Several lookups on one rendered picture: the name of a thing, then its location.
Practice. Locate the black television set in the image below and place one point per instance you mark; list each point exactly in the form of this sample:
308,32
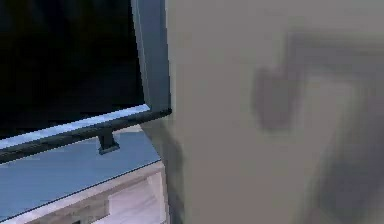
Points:
66,60

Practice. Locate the pale wooden television stand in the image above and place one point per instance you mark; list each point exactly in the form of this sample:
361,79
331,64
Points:
66,170

